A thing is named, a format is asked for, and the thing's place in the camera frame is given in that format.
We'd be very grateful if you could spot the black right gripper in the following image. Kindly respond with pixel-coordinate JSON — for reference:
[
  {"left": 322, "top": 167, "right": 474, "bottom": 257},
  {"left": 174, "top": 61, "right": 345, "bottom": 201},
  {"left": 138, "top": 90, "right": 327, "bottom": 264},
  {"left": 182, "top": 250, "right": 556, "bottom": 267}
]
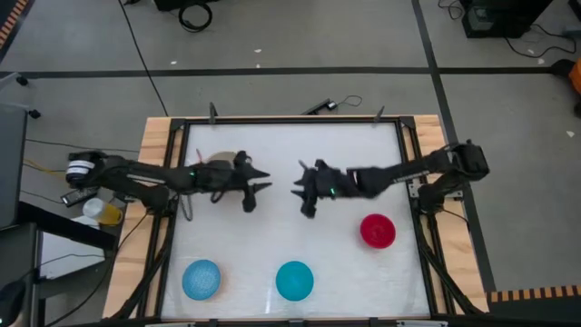
[{"left": 290, "top": 158, "right": 362, "bottom": 219}]

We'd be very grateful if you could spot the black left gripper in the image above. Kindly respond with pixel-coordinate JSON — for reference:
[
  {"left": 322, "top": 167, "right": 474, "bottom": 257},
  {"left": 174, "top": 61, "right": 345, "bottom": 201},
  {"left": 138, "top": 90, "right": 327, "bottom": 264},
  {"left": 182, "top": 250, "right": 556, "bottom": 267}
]
[{"left": 194, "top": 151, "right": 274, "bottom": 213}]

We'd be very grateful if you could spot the beige round shelf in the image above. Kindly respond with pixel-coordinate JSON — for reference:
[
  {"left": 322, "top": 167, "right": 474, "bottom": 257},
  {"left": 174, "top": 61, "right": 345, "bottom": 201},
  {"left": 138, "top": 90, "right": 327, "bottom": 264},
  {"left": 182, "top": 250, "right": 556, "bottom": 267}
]
[{"left": 206, "top": 151, "right": 238, "bottom": 165}]

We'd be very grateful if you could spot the black power adapter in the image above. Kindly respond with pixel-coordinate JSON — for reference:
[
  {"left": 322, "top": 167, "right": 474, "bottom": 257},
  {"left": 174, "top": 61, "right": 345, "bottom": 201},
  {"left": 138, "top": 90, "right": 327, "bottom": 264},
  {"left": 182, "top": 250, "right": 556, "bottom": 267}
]
[{"left": 301, "top": 97, "right": 338, "bottom": 116}]

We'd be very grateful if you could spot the red bowl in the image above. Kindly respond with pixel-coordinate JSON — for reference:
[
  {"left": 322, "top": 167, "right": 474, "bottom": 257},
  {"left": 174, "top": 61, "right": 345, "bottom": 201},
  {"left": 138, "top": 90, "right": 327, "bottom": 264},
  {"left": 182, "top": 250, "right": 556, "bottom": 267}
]
[{"left": 359, "top": 213, "right": 397, "bottom": 250}]

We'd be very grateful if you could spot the teal bowl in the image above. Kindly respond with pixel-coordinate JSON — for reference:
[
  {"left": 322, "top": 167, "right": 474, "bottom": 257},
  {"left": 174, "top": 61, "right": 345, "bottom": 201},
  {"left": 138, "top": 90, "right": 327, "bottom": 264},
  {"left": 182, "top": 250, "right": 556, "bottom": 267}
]
[{"left": 275, "top": 260, "right": 315, "bottom": 302}]

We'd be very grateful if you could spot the light blue bowl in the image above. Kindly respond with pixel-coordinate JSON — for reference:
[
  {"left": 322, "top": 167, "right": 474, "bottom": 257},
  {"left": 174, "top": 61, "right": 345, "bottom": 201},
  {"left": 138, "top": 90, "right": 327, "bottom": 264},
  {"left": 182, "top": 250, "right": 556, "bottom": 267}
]
[{"left": 182, "top": 259, "right": 222, "bottom": 302}]

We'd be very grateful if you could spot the clear bottle with yellow liquid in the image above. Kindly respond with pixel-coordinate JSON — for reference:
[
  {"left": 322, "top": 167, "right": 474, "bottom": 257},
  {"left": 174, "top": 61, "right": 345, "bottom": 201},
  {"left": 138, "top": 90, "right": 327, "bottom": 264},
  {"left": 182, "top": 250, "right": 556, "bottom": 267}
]
[{"left": 82, "top": 197, "right": 124, "bottom": 227}]

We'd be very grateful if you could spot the black side desk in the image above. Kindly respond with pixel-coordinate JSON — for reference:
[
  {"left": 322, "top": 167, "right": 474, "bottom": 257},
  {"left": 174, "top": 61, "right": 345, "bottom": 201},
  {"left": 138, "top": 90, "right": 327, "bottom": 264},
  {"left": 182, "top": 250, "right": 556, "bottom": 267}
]
[{"left": 0, "top": 200, "right": 117, "bottom": 327}]

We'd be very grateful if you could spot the grey cabinet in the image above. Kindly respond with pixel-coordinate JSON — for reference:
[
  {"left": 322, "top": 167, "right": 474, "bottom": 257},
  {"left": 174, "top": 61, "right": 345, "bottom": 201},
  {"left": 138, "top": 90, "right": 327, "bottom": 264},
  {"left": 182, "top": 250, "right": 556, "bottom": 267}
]
[{"left": 0, "top": 72, "right": 29, "bottom": 231}]

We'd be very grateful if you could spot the black orange hazard strip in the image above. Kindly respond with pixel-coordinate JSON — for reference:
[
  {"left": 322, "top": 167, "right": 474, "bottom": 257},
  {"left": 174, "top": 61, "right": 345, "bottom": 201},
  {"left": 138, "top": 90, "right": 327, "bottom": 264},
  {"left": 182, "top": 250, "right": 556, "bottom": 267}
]
[
  {"left": 0, "top": 0, "right": 33, "bottom": 51},
  {"left": 486, "top": 283, "right": 581, "bottom": 304}
]

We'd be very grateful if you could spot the black equipment box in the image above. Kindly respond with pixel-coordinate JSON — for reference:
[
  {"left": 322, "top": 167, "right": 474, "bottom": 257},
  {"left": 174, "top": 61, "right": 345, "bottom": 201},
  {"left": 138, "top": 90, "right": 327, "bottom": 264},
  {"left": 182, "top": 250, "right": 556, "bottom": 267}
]
[{"left": 460, "top": 0, "right": 555, "bottom": 39}]

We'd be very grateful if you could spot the orange object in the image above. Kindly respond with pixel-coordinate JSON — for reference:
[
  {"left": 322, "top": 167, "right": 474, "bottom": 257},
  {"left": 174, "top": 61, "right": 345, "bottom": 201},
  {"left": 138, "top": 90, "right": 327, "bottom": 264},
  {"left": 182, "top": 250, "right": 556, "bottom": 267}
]
[{"left": 569, "top": 58, "right": 581, "bottom": 95}]

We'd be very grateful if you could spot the black metal table frame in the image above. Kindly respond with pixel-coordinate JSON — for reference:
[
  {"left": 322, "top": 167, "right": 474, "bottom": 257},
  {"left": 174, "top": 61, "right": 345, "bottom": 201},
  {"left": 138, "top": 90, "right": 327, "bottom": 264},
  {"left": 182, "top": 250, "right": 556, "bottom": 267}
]
[{"left": 111, "top": 102, "right": 489, "bottom": 327}]

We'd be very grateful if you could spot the black hanging arm cable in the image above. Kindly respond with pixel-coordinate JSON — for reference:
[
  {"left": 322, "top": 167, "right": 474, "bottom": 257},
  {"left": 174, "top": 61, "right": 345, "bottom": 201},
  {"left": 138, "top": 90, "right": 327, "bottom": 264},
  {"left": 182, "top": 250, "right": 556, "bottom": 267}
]
[{"left": 180, "top": 193, "right": 195, "bottom": 223}]

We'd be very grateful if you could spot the thin black adapter cable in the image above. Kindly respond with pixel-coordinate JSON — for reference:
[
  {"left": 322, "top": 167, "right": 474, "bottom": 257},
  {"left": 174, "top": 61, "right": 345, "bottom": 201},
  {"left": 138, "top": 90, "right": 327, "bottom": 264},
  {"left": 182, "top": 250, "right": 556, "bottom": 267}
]
[{"left": 334, "top": 94, "right": 364, "bottom": 109}]

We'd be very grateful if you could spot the long black floor cable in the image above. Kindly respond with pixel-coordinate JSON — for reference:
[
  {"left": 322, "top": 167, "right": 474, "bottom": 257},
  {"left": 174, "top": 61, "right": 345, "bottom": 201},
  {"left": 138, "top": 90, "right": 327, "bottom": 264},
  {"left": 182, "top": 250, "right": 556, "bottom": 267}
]
[{"left": 117, "top": 0, "right": 170, "bottom": 117}]

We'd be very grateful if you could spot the coiled black cable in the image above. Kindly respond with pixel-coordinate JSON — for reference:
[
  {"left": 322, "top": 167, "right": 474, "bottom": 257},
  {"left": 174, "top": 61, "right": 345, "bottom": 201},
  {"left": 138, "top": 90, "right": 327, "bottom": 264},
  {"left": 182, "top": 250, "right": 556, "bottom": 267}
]
[{"left": 177, "top": 2, "right": 214, "bottom": 34}]

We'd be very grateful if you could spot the yellow cable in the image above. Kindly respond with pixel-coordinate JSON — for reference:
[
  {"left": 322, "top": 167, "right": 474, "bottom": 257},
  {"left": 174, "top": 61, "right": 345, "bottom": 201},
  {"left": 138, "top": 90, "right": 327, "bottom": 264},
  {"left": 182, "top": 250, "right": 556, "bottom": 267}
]
[{"left": 23, "top": 158, "right": 68, "bottom": 179}]

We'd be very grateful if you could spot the black cable at equipment box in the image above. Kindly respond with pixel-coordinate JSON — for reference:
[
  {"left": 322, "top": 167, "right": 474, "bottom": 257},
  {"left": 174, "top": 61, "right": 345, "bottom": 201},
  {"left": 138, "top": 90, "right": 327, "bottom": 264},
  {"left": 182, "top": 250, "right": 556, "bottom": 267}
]
[{"left": 504, "top": 23, "right": 577, "bottom": 59}]

